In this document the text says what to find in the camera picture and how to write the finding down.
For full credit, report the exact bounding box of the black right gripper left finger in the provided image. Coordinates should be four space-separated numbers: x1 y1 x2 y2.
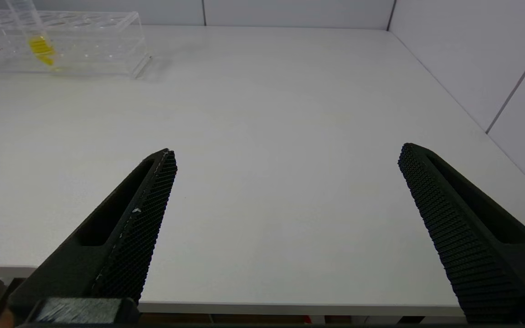
8 149 178 316

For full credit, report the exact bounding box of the clear acrylic test tube rack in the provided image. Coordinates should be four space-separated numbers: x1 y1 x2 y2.
0 7 152 79

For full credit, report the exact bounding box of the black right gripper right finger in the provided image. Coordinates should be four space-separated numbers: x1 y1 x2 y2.
398 143 525 320

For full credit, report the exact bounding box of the test tube with yellow pigment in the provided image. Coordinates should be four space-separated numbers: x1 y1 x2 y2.
5 0 57 67

